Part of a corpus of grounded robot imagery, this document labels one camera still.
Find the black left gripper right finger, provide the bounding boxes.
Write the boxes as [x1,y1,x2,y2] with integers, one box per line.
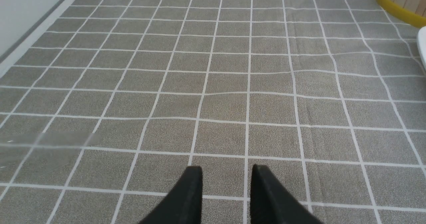
[250,164,321,224]

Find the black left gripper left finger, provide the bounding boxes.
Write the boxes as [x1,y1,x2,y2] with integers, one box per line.
[139,166,203,224]

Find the white square plate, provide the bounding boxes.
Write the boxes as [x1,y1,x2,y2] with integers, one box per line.
[417,26,426,69]

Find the grey checked tablecloth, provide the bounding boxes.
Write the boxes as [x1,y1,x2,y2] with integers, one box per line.
[1,0,425,224]

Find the yellow rimmed bamboo steamer basket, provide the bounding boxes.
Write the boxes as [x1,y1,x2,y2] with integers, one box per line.
[376,0,426,28]

